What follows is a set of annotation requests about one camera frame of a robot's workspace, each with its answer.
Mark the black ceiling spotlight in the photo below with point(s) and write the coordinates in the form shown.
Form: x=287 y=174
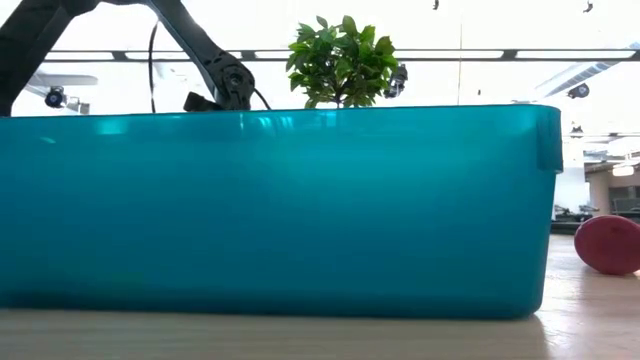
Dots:
x=578 y=90
x=55 y=97
x=397 y=80

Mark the black ceiling light rail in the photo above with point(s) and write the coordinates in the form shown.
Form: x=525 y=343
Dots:
x=247 y=55

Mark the pink paint bottle white cap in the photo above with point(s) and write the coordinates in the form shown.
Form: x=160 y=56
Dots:
x=607 y=245

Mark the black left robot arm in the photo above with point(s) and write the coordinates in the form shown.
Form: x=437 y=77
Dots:
x=30 y=40

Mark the teal plastic tray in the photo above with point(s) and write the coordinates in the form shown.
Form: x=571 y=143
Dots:
x=280 y=210

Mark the green leafy artificial plant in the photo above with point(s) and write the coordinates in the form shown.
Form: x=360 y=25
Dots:
x=340 y=65

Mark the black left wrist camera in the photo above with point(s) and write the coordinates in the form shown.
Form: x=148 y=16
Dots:
x=200 y=103

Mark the grey ceiling duct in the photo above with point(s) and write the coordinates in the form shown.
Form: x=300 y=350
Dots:
x=580 y=75

